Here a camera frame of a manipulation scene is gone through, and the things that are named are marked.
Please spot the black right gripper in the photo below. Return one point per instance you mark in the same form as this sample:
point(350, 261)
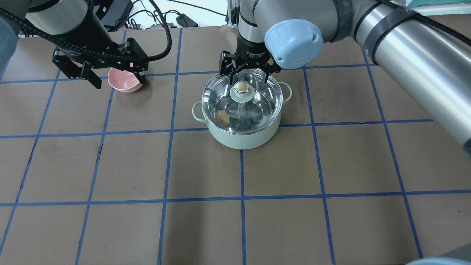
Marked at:
point(249, 50)

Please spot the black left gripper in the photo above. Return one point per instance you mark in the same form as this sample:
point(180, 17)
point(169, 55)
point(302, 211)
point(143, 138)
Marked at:
point(96, 34)

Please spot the glass pot lid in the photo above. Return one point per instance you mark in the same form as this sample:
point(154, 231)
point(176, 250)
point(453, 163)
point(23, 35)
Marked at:
point(251, 104)

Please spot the brown egg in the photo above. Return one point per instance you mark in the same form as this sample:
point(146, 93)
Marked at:
point(222, 118)

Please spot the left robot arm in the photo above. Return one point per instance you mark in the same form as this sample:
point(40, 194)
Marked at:
point(47, 15)

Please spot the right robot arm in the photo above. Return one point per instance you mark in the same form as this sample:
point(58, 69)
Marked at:
point(429, 61)

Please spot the mint green electric pot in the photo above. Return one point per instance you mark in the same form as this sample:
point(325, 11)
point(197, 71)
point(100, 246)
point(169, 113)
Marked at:
point(240, 142)

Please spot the pink bowl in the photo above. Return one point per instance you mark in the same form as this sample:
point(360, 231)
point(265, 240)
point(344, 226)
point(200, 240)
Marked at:
point(123, 81)

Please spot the small black power brick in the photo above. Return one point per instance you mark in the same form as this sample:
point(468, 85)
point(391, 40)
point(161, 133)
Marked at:
point(186, 22)

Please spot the aluminium frame post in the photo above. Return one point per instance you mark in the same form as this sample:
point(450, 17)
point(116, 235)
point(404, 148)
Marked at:
point(232, 15)

